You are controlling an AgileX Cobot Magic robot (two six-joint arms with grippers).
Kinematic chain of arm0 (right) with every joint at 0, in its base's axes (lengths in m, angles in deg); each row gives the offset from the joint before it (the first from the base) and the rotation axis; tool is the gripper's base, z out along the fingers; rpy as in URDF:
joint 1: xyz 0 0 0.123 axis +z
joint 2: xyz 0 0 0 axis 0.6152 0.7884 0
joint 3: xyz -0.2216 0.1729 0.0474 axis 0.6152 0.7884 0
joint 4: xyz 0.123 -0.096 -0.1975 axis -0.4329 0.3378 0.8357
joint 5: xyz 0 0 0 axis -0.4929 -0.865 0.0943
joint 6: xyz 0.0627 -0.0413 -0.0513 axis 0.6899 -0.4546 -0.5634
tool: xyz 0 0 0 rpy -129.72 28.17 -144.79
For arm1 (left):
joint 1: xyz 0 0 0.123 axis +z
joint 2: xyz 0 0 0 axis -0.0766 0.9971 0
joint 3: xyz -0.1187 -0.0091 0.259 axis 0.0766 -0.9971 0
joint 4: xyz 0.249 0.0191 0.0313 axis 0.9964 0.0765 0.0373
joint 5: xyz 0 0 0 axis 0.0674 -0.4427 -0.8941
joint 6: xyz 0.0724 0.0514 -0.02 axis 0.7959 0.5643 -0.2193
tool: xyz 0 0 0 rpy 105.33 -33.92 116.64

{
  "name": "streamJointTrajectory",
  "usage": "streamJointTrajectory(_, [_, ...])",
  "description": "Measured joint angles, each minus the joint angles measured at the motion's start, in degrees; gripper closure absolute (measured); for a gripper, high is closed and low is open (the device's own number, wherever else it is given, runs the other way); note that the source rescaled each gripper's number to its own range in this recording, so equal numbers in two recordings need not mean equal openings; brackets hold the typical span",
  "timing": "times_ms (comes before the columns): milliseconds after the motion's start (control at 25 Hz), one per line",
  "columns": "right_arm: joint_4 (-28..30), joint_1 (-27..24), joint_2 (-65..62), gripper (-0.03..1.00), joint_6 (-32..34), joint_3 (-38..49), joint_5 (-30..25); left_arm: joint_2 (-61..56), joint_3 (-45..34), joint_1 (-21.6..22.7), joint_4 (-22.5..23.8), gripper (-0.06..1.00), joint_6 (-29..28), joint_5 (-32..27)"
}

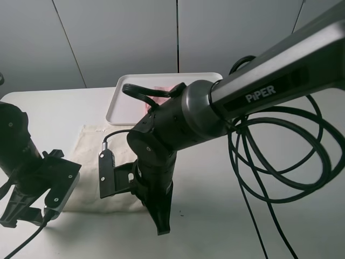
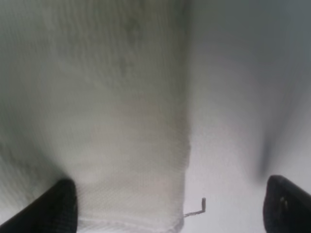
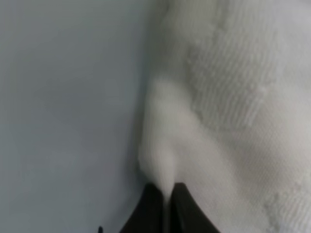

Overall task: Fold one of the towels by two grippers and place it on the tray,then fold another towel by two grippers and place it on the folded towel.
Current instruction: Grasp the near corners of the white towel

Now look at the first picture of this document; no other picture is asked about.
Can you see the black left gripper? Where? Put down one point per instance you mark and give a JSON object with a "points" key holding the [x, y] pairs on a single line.
{"points": [[26, 202]]}

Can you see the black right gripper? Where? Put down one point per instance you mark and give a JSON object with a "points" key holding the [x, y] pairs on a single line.
{"points": [[157, 196]]}

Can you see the cream white embossed towel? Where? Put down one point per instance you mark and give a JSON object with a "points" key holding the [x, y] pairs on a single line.
{"points": [[86, 198]]}

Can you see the pink embossed towel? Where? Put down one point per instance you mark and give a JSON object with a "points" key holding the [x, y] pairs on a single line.
{"points": [[158, 100]]}

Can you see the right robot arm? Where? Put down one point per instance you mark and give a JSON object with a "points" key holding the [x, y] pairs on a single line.
{"points": [[308, 61]]}

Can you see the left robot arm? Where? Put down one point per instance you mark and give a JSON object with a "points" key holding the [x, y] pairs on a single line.
{"points": [[17, 147]]}

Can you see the white rectangular plastic tray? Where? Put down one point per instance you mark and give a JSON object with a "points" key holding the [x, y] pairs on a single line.
{"points": [[125, 110]]}

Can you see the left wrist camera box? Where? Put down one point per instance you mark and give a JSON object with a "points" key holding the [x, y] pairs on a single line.
{"points": [[61, 188]]}

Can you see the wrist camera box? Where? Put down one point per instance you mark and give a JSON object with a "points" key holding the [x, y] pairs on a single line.
{"points": [[113, 179], [61, 188]]}

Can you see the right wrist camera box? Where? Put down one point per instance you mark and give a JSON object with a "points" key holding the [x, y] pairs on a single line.
{"points": [[113, 179]]}

